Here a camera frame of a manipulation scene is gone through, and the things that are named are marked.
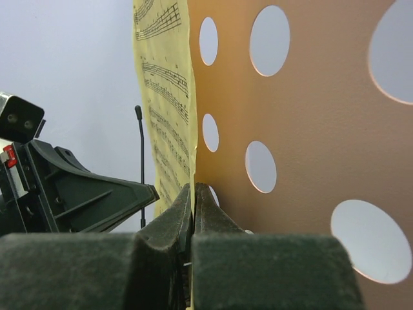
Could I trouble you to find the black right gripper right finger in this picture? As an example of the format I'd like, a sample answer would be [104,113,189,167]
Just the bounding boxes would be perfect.
[191,183,365,309]

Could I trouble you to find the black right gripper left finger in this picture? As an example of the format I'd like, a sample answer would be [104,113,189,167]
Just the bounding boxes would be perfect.
[1,185,192,309]

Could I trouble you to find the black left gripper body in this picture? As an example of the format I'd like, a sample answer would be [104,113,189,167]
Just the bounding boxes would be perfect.
[1,139,61,234]

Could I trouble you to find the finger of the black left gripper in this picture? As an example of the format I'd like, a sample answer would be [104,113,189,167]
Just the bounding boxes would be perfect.
[28,140,159,233]

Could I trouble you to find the pink perforated music stand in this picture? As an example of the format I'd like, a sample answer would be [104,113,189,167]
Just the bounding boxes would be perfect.
[187,1,412,309]

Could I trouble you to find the yellow sheet music page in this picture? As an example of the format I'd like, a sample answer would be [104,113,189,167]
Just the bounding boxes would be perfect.
[132,0,197,216]

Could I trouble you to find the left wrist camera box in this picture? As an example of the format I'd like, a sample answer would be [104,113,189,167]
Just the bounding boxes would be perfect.
[1,92,45,143]

